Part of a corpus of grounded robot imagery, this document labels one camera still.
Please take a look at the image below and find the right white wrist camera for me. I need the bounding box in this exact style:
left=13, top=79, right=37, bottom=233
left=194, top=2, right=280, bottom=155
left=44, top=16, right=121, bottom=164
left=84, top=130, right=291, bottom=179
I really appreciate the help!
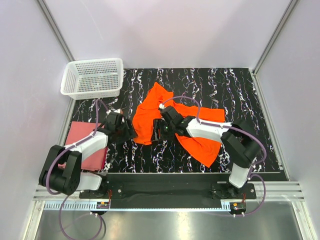
left=158, top=103, right=166, bottom=110

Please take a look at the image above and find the folded pink t shirt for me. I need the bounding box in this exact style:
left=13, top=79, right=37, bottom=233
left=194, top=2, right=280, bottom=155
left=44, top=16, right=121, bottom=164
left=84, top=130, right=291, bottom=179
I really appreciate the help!
left=65, top=121, right=108, bottom=172

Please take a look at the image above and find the white plastic perforated basket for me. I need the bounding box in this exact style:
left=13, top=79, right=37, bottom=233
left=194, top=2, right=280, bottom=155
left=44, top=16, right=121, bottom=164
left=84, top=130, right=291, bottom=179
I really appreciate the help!
left=60, top=58, right=124, bottom=100

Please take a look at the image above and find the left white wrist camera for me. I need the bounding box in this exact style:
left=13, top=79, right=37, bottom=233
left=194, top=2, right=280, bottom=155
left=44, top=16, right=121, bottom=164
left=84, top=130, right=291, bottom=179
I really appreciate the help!
left=106, top=108, right=123, bottom=115

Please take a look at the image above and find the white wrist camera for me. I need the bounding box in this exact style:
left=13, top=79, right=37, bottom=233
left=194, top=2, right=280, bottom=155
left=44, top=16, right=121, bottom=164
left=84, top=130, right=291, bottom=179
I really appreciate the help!
left=158, top=103, right=166, bottom=110
left=106, top=108, right=123, bottom=115

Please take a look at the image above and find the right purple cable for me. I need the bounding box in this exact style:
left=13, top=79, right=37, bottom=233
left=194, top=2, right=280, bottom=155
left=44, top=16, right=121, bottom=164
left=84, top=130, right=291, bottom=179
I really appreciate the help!
left=159, top=95, right=267, bottom=216

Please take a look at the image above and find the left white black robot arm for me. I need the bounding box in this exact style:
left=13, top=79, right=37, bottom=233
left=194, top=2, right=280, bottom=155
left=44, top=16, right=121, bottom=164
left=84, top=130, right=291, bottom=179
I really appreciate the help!
left=38, top=111, right=137, bottom=198

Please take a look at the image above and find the right aluminium frame post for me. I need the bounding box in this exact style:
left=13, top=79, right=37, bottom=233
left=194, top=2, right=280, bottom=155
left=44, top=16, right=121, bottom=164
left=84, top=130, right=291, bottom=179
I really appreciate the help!
left=251, top=0, right=301, bottom=75

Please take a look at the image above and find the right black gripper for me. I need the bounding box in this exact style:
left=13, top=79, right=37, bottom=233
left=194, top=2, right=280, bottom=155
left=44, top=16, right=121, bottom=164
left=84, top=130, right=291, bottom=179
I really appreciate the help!
left=150, top=118, right=176, bottom=142

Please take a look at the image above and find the left aluminium frame post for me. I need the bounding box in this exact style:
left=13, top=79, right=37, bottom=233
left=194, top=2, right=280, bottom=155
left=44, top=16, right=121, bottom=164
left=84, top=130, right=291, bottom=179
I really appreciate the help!
left=35, top=0, right=75, bottom=62

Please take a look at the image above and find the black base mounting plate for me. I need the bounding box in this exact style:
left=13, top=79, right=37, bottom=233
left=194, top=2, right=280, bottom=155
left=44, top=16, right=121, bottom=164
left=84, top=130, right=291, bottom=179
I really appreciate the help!
left=48, top=172, right=288, bottom=210

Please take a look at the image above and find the orange t shirt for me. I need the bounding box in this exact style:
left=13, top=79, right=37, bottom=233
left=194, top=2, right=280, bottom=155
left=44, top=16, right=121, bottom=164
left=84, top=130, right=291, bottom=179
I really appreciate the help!
left=132, top=82, right=222, bottom=167

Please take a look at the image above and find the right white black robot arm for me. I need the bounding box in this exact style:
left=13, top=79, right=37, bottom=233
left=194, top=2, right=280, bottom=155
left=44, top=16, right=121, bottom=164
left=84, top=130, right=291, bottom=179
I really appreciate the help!
left=151, top=106, right=263, bottom=199

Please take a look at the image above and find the slotted cable duct rail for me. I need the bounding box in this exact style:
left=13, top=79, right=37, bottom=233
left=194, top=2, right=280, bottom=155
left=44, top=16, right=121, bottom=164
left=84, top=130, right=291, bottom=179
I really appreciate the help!
left=44, top=200, right=231, bottom=212

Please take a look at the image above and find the aluminium frame post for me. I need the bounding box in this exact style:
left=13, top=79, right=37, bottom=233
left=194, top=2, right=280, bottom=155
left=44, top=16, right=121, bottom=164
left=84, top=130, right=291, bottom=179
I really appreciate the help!
left=251, top=0, right=301, bottom=75
left=35, top=0, right=75, bottom=62

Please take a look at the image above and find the black marbled table mat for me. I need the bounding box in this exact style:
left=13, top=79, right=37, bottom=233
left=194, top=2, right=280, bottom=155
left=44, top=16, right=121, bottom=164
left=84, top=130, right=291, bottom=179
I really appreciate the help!
left=52, top=67, right=284, bottom=174

